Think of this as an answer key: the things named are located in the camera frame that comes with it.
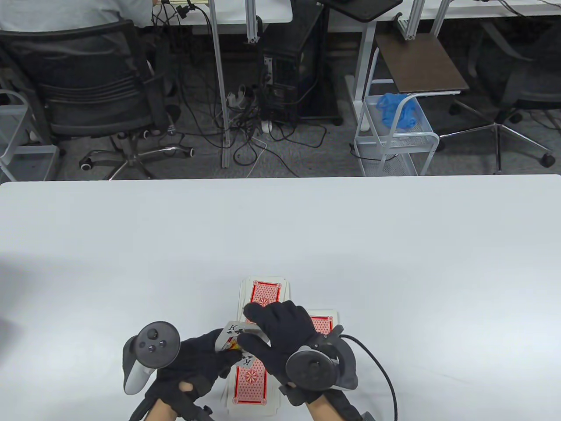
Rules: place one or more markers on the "white floor power strip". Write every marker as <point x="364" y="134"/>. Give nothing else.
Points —
<point x="239" y="100"/>

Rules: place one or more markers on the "white power adapter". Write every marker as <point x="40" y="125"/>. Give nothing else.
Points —
<point x="267" y="126"/>

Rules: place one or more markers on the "black mesh office chair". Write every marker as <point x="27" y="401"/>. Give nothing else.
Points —
<point x="87" y="101"/>

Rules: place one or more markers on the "person's right forearm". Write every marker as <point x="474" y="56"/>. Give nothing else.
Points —
<point x="324" y="410"/>

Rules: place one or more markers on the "beige power strip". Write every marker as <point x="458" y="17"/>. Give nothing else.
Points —
<point x="188" y="2"/>

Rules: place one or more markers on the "person's right hand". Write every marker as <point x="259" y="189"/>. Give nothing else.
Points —
<point x="285" y="329"/>

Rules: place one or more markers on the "black computer tower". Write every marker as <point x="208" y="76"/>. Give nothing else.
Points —
<point x="285" y="57"/>

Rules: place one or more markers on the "pile of dealt red cards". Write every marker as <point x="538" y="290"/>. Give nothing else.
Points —
<point x="232" y="331"/>
<point x="250" y="386"/>
<point x="265" y="291"/>
<point x="322" y="322"/>

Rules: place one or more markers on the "person's left forearm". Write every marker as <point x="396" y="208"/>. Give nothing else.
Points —
<point x="160" y="414"/>

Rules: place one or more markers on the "crumpled blue gloves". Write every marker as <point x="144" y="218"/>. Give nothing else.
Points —
<point x="396" y="109"/>

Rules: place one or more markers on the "aluminium frame post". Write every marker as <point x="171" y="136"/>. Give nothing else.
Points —
<point x="412" y="22"/>
<point x="440" y="17"/>
<point x="218" y="87"/>
<point x="252" y="22"/>

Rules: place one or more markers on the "dark grey office chair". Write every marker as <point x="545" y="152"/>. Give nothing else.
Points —
<point x="526" y="92"/>

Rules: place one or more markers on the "white metal trolley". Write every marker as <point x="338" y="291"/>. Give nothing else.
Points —
<point x="33" y="150"/>

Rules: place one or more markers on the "person's left hand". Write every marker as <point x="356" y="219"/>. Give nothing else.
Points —
<point x="193" y="368"/>

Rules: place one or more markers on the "brown wooden side table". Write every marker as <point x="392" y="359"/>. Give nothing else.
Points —
<point x="416" y="66"/>

